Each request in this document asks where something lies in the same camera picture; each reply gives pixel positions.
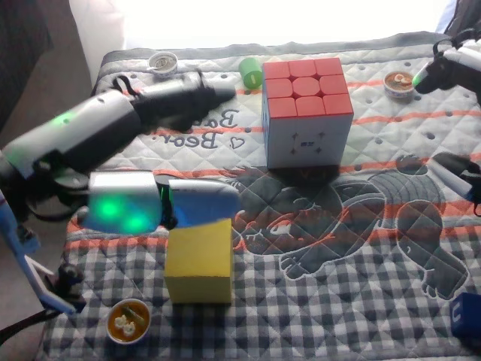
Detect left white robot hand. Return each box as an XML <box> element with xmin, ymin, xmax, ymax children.
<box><xmin>0</xmin><ymin>70</ymin><xmax>237</xmax><ymax>178</ymax></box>

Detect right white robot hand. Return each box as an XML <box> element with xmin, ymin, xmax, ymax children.
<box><xmin>411</xmin><ymin>45</ymin><xmax>481</xmax><ymax>105</ymax></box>

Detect yellow block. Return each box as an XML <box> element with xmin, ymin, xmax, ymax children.
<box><xmin>164</xmin><ymin>217</ymin><xmax>234</xmax><ymax>305</ymax></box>

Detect Rubik's cube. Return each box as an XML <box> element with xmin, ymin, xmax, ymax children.
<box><xmin>262</xmin><ymin>58</ymin><xmax>355</xmax><ymax>169</ymax></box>

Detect green plastic cylinder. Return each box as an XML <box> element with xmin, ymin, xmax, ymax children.
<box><xmin>238</xmin><ymin>57</ymin><xmax>263</xmax><ymax>90</ymax></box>

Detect blue object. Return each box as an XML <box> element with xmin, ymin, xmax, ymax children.
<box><xmin>449</xmin><ymin>292</ymin><xmax>481</xmax><ymax>341</ymax></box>

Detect toy bowl with egg slices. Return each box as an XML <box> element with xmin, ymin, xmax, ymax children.
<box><xmin>383</xmin><ymin>71</ymin><xmax>416</xmax><ymax>102</ymax></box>

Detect small white patterned toy bowl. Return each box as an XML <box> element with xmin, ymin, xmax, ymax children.
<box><xmin>147</xmin><ymin>52</ymin><xmax>179</xmax><ymax>80</ymax></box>

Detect toy bowl of orange soup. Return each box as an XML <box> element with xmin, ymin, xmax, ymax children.
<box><xmin>106</xmin><ymin>299</ymin><xmax>152</xmax><ymax>345</ymax></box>

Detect grey quilt with bear print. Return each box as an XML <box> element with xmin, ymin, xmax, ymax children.
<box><xmin>35</xmin><ymin>32</ymin><xmax>481</xmax><ymax>361</ymax></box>

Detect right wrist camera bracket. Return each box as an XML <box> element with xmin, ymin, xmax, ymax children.
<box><xmin>430</xmin><ymin>152</ymin><xmax>481</xmax><ymax>217</ymax></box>

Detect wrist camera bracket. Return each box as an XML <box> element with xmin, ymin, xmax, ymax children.
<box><xmin>0</xmin><ymin>187</ymin><xmax>87</xmax><ymax>317</ymax></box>
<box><xmin>430</xmin><ymin>152</ymin><xmax>481</xmax><ymax>217</ymax></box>

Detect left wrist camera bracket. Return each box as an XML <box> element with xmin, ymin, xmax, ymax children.
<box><xmin>0</xmin><ymin>187</ymin><xmax>87</xmax><ymax>317</ymax></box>

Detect black camera cable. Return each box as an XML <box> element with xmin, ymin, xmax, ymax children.
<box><xmin>0</xmin><ymin>308</ymin><xmax>52</xmax><ymax>339</ymax></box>

